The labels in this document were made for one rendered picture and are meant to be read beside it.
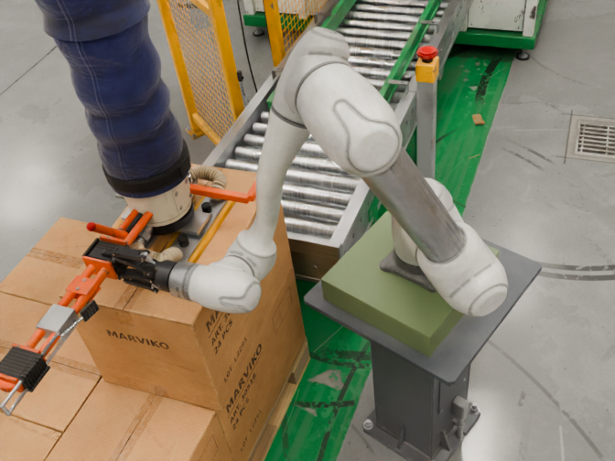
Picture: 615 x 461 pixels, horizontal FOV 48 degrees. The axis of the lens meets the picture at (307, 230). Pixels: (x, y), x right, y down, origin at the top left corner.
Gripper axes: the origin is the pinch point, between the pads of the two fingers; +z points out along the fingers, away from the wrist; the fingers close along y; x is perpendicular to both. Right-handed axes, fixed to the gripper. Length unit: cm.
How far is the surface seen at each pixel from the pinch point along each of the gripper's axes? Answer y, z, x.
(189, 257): 10.8, -12.8, 15.8
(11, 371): -2.3, -0.5, -36.1
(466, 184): 106, -59, 177
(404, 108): 47, -35, 149
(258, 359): 63, -22, 23
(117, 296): 12.8, 0.4, -0.8
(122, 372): 44.5, 7.1, -4.7
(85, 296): -0.8, -2.5, -12.2
